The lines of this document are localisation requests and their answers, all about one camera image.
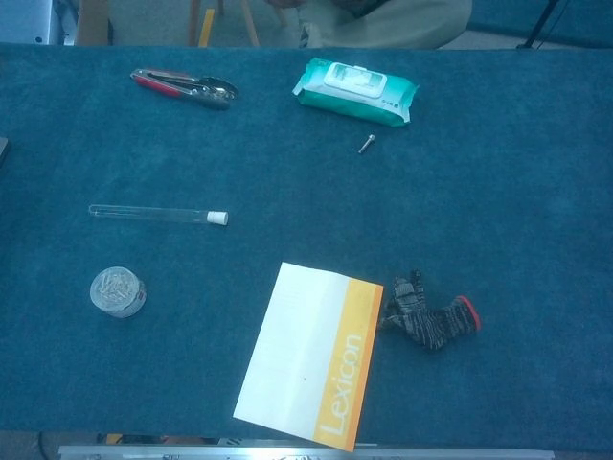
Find white yellow Lexicon book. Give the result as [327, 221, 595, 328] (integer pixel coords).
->
[232, 261, 385, 452]

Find black tripod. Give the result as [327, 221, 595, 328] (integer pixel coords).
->
[515, 0, 561, 50]

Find green wet wipes pack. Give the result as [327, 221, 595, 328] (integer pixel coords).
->
[291, 57, 420, 127]

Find round clear pin container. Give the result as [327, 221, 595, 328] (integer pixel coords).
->
[89, 265, 148, 319]

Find teal felt table cover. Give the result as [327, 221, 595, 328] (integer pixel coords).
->
[0, 41, 613, 440]

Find aluminium profile rail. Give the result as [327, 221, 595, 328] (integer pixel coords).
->
[57, 444, 556, 460]

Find brown cardboard box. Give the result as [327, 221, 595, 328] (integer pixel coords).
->
[76, 0, 115, 47]

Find silver metal cabinet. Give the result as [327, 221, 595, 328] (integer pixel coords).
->
[0, 0, 80, 45]

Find clear glass test tube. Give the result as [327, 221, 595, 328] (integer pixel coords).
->
[88, 203, 215, 225]

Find yellow floor tape strip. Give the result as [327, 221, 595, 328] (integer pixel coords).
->
[198, 8, 216, 48]

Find seated person in khaki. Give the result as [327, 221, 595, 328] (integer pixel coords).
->
[265, 0, 474, 50]

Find red-handled metal tongs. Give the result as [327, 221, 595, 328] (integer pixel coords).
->
[129, 67, 239, 111]

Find wooden stool legs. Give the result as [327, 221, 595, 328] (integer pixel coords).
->
[187, 0, 288, 48]

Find grey knit work glove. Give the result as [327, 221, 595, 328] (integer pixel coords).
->
[377, 267, 483, 354]

